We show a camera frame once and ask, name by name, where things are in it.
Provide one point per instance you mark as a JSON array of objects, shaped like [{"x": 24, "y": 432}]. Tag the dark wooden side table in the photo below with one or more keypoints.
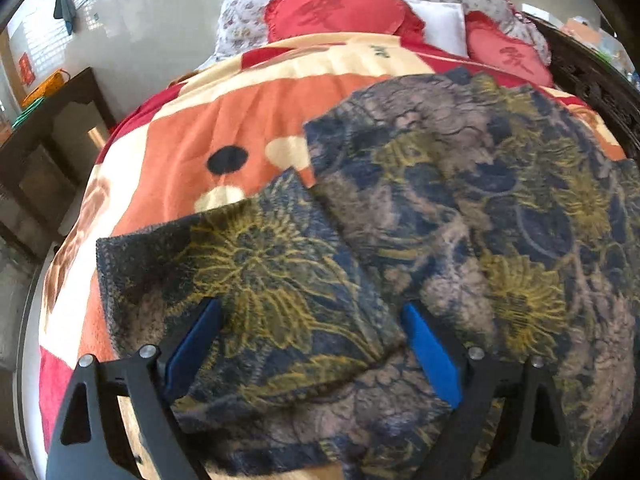
[{"x": 36, "y": 134}]

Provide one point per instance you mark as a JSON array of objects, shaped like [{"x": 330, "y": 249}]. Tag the right red heart pillow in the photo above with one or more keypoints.
[{"x": 488, "y": 45}]

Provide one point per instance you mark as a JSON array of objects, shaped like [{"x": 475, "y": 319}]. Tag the left red heart pillow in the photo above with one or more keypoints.
[{"x": 292, "y": 18}]

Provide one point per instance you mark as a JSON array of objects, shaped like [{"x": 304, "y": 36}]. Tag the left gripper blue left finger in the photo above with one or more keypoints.
[{"x": 89, "y": 439}]

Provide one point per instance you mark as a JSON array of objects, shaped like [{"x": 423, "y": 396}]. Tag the dark cloth hanging on wall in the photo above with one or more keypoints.
[{"x": 65, "y": 10}]

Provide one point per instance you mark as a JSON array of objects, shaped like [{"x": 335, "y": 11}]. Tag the red heart pillow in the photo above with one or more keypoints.
[
  {"x": 292, "y": 18},
  {"x": 488, "y": 45}
]

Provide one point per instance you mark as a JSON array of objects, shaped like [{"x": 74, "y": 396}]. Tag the navy gold floral shirt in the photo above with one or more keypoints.
[{"x": 494, "y": 207}]

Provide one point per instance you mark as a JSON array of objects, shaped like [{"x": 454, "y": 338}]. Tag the dark carved wooden furniture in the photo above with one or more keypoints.
[{"x": 581, "y": 71}]

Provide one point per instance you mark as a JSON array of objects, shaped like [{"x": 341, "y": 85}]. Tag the yellow bag on table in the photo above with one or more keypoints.
[{"x": 47, "y": 88}]

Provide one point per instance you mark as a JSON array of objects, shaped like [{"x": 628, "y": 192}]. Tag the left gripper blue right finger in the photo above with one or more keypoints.
[{"x": 531, "y": 440}]

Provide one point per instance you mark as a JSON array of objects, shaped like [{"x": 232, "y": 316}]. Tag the white square pillow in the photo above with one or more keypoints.
[{"x": 439, "y": 24}]

